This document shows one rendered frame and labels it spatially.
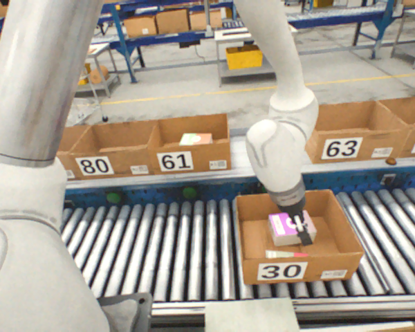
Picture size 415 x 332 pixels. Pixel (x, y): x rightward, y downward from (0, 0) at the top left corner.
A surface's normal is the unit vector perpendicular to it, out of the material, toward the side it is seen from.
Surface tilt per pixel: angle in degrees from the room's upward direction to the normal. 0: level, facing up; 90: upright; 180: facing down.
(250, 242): 1
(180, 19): 90
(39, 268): 67
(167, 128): 90
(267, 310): 0
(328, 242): 0
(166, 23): 88
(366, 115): 90
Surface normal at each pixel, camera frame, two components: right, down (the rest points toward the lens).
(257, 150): -0.60, 0.46
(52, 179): 0.95, -0.22
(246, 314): -0.11, -0.78
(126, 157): 0.00, 0.62
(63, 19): 0.62, 0.38
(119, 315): 0.07, -0.91
